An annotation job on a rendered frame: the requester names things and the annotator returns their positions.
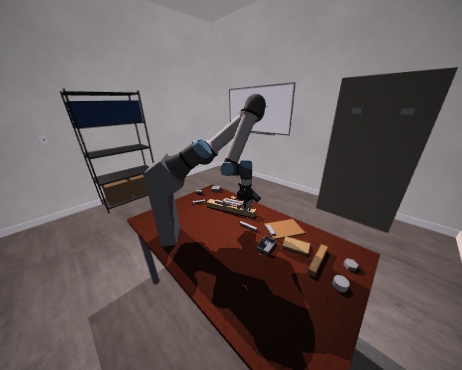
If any tan flat board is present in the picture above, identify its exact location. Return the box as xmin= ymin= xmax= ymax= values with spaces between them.
xmin=264 ymin=219 xmax=305 ymax=239

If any tan wooden bar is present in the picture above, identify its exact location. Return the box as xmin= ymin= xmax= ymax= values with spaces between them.
xmin=307 ymin=244 xmax=328 ymax=277

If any light brown wooden board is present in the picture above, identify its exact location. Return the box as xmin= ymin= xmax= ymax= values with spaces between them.
xmin=282 ymin=237 xmax=310 ymax=256

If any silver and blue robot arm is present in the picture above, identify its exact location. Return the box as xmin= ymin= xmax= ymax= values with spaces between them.
xmin=165 ymin=94 xmax=266 ymax=186

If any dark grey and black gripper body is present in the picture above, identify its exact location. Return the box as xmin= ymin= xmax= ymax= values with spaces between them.
xmin=237 ymin=183 xmax=252 ymax=202

